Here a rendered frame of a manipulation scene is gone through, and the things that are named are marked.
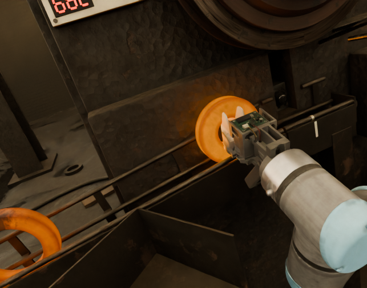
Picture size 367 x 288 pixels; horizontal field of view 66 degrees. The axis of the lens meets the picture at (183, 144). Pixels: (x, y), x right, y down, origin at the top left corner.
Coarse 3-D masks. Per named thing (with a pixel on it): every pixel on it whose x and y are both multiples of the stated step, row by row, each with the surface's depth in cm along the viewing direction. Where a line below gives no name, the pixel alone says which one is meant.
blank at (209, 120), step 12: (228, 96) 64; (204, 108) 63; (216, 108) 61; (228, 108) 62; (252, 108) 64; (204, 120) 61; (216, 120) 62; (204, 132) 62; (216, 132) 63; (204, 144) 63; (216, 144) 64; (216, 156) 65; (228, 156) 66
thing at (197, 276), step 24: (144, 216) 51; (168, 216) 47; (120, 240) 49; (144, 240) 53; (168, 240) 50; (192, 240) 45; (216, 240) 41; (96, 264) 45; (120, 264) 49; (144, 264) 53; (168, 264) 52; (192, 264) 49; (216, 264) 44; (240, 264) 41
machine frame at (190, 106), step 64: (64, 64) 69; (128, 64) 65; (192, 64) 69; (256, 64) 68; (320, 64) 74; (128, 128) 64; (192, 128) 69; (128, 192) 69; (256, 192) 80; (256, 256) 88
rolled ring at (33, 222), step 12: (0, 216) 54; (12, 216) 55; (24, 216) 55; (36, 216) 57; (0, 228) 55; (12, 228) 55; (24, 228) 56; (36, 228) 57; (48, 228) 57; (48, 240) 58; (60, 240) 61; (48, 252) 59; (0, 276) 58; (24, 276) 59
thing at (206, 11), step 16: (192, 0) 51; (208, 0) 51; (352, 0) 60; (208, 16) 52; (224, 16) 53; (336, 16) 60; (224, 32) 54; (240, 32) 55; (256, 32) 56; (272, 32) 57; (288, 32) 58; (304, 32) 59; (320, 32) 60; (272, 48) 58; (288, 48) 59
